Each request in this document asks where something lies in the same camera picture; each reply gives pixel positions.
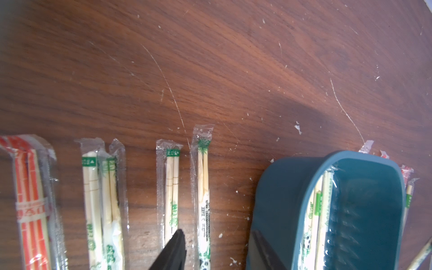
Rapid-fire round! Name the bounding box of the wrapped chopsticks pile in box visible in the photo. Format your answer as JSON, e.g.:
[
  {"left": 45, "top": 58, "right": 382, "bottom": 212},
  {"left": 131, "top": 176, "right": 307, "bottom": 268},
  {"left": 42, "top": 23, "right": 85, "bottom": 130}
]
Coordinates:
[{"left": 298, "top": 166, "right": 336, "bottom": 270}]

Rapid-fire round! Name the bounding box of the teal plastic storage box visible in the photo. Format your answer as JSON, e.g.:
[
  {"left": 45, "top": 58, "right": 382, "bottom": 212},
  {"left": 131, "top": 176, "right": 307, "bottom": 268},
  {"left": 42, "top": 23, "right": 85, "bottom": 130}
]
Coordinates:
[{"left": 251, "top": 151, "right": 406, "bottom": 270}]

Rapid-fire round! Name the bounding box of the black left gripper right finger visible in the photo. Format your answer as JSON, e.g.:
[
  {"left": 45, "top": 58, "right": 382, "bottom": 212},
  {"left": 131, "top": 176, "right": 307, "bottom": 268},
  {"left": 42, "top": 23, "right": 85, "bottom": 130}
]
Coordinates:
[{"left": 251, "top": 231, "right": 286, "bottom": 270}]

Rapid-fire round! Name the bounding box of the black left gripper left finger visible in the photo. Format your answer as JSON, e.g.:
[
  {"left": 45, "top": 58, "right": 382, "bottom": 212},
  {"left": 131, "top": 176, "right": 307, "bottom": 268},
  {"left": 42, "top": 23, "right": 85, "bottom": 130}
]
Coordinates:
[{"left": 149, "top": 229, "right": 187, "bottom": 270}]

